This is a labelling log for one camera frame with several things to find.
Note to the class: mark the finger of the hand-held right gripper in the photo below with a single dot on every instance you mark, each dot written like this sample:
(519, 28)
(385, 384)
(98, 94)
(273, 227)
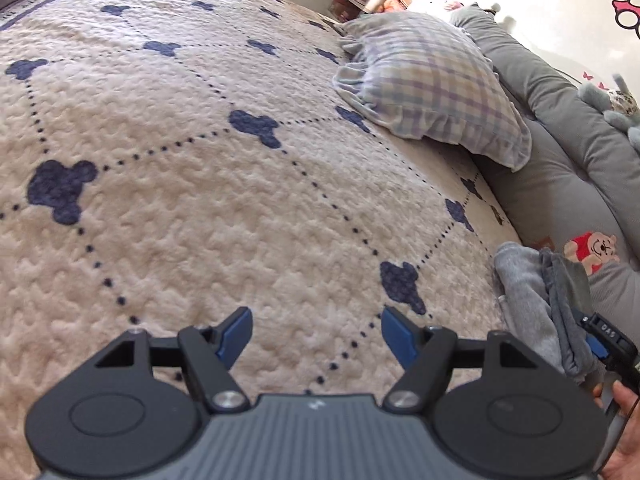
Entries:
(597, 349)

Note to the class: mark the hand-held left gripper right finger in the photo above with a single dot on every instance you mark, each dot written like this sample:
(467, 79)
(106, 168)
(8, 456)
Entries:
(400, 335)

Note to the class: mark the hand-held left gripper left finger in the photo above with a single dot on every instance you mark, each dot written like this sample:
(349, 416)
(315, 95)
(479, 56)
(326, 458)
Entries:
(235, 334)

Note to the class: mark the grey long-sleeved top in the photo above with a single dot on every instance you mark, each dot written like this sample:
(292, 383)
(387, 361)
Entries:
(570, 310)

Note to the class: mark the person's right hand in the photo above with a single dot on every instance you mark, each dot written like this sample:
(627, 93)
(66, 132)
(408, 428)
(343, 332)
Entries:
(625, 445)

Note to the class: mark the small bear plush toy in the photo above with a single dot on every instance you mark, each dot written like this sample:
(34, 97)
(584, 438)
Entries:
(595, 252)

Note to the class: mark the light grey folded garment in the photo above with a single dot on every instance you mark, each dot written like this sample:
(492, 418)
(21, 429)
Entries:
(520, 285)

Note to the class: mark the quilted bedspread with blue patches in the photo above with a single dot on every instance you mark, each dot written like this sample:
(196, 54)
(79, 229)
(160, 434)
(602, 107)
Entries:
(225, 185)

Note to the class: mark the grey headboard cushion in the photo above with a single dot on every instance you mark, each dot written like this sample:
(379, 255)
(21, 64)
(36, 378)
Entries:
(550, 125)

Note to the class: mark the grey plush toy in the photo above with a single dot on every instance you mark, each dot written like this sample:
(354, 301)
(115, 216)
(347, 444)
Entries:
(615, 110)

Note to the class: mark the plaid ruffled pillow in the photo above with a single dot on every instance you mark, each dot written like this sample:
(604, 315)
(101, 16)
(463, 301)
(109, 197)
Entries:
(435, 85)

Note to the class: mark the cartoon cat wall sticker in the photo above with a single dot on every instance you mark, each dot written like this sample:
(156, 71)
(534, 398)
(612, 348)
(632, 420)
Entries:
(630, 15)

